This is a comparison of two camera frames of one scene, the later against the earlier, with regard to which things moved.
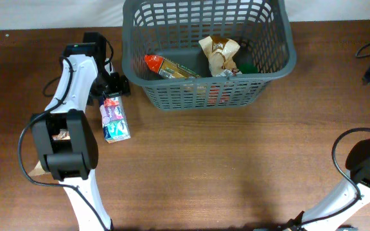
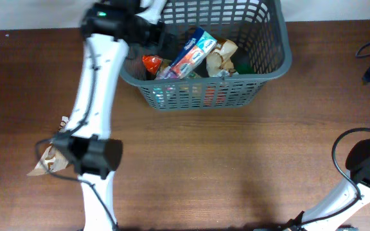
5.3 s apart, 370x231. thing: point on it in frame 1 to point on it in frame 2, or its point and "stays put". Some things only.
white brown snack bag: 220,51 stays put
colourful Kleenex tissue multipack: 114,120 to 198,45
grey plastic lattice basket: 170,30 stays put
